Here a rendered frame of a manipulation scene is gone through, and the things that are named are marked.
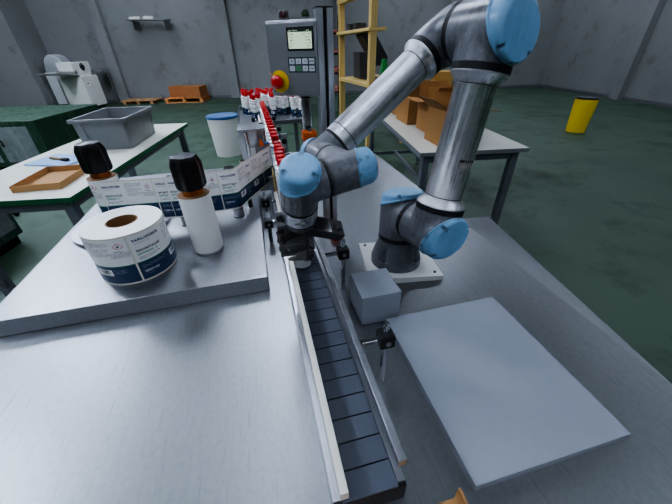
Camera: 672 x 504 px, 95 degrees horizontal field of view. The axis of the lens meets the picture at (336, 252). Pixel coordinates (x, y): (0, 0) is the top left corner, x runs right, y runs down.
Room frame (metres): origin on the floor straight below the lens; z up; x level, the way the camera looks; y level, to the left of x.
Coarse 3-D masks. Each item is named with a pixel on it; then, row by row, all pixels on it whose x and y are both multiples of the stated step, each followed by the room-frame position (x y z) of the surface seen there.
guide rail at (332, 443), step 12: (276, 192) 1.20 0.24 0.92; (276, 204) 1.11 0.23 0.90; (300, 300) 0.54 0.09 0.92; (300, 312) 0.50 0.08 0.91; (312, 348) 0.40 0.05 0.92; (312, 360) 0.37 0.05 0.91; (324, 396) 0.30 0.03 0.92; (324, 408) 0.28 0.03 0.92; (324, 420) 0.26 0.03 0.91; (336, 444) 0.23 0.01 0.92; (336, 456) 0.21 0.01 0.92; (336, 468) 0.19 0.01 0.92; (336, 480) 0.18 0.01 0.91; (348, 492) 0.17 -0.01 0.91
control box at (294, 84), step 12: (276, 24) 1.07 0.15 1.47; (288, 24) 1.06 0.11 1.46; (300, 24) 1.04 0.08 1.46; (312, 24) 1.03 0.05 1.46; (276, 36) 1.07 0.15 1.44; (276, 48) 1.07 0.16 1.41; (276, 60) 1.08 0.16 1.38; (276, 72) 1.08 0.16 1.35; (288, 72) 1.06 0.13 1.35; (288, 84) 1.06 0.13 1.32; (300, 84) 1.05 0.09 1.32; (312, 84) 1.03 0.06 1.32
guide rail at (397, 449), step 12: (324, 264) 0.62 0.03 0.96; (336, 288) 0.53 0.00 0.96; (336, 300) 0.50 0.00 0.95; (348, 324) 0.42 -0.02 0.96; (360, 348) 0.36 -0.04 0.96; (360, 360) 0.34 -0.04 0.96; (372, 384) 0.29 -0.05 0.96; (372, 396) 0.28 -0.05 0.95; (384, 408) 0.25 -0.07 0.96; (384, 420) 0.23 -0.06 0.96; (396, 432) 0.22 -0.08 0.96; (396, 444) 0.20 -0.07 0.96; (396, 456) 0.19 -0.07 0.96
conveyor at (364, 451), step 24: (312, 264) 0.73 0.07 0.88; (312, 288) 0.63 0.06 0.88; (312, 312) 0.54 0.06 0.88; (336, 312) 0.54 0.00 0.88; (312, 336) 0.46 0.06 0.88; (336, 336) 0.46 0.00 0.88; (336, 360) 0.40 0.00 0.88; (336, 384) 0.35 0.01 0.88; (360, 384) 0.35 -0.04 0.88; (336, 408) 0.30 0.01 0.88; (360, 408) 0.30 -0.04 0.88; (336, 432) 0.26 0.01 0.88; (360, 432) 0.26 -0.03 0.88; (360, 456) 0.22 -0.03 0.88; (384, 456) 0.22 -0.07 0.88; (360, 480) 0.19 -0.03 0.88; (384, 480) 0.19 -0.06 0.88
